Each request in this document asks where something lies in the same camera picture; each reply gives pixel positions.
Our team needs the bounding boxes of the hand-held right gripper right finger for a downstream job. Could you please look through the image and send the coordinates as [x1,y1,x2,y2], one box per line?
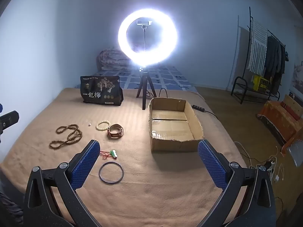
[198,139,277,227]

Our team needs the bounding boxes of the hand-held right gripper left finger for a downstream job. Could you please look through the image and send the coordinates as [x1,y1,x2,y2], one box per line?
[24,139,101,227]

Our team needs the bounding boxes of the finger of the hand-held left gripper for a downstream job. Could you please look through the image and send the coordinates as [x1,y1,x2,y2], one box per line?
[0,110,20,131]

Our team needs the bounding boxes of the thin round bangle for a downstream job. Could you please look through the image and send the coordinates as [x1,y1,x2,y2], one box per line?
[99,161,124,184]

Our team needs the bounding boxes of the green jade pendant red cord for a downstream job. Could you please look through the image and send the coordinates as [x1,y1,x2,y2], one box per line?
[100,149,118,159]

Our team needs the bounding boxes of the cardboard box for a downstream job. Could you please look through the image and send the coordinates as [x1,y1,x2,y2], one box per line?
[148,97,204,153]

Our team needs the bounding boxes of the brown strap wristwatch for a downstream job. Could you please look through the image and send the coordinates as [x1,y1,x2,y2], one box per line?
[107,124,124,139]

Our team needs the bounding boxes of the wooden bead necklace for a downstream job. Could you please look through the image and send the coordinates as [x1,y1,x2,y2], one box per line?
[49,124,83,148]

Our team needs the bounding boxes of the tan ribbed blanket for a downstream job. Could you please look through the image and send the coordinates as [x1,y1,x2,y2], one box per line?
[0,87,248,227]

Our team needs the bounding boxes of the dark printed snack bag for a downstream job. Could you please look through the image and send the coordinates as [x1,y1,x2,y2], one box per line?
[80,76,124,106]

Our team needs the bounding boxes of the dark cloth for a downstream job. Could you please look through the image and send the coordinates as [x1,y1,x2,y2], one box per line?
[0,170,24,227]

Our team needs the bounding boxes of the yellow box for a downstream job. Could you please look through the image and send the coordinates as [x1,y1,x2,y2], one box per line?
[252,74,270,91]

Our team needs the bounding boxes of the black tripod stand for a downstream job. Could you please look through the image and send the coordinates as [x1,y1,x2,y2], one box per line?
[136,66,157,110]

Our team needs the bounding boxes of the blue checked bed sheet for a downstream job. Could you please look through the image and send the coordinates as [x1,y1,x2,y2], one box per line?
[74,66,198,94]

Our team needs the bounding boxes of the wooden board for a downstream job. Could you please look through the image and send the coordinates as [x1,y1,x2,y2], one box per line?
[283,94,303,121]

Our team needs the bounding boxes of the folded floral quilt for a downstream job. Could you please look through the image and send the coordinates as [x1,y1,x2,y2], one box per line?
[96,50,133,71]

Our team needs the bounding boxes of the dark hanging clothes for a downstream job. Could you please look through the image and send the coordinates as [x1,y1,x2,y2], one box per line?
[264,35,288,94]

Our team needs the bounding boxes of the striped towel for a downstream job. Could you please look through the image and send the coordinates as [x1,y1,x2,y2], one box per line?
[247,19,269,75]

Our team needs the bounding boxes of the black metal clothes rack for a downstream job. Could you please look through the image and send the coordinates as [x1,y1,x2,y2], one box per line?
[231,7,289,104]

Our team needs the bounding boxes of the cream bead bracelet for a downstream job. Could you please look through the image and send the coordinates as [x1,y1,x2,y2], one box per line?
[96,120,111,131]

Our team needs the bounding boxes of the black cable with inline controller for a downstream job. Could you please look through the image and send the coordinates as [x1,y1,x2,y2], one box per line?
[145,88,219,119]

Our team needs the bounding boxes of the power strip with cables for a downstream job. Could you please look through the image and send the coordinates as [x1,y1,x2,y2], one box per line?
[234,141,286,183]

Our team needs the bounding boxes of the wall picture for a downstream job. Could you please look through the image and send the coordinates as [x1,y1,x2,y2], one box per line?
[291,59,303,95]

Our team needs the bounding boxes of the white ring light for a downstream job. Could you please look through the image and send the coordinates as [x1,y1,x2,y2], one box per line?
[118,8,178,67]

